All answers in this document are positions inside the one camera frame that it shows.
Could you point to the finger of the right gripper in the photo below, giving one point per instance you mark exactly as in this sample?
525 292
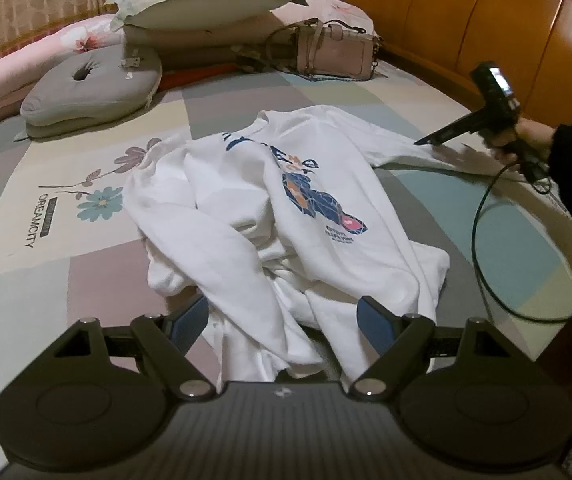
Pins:
466 124

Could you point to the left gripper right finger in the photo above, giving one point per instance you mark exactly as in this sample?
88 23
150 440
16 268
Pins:
402 344

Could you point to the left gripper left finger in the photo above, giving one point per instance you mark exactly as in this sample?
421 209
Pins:
164 341

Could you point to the white printed sweatshirt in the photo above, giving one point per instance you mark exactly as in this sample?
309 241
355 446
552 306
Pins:
284 226

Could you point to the person right hand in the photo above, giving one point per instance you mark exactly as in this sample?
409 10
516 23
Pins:
537 136

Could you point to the wooden headboard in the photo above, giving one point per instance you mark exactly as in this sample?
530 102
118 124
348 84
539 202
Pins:
444 40

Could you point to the pink leather handbag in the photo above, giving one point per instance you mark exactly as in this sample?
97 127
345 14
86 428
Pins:
316 50

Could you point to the red folded cloth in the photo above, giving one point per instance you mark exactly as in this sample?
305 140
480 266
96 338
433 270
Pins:
181 78

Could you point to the grey donut cushion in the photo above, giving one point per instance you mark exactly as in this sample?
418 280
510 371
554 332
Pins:
91 89

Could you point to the pink floral folded quilt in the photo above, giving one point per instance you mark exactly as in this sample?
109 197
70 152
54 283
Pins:
20 70

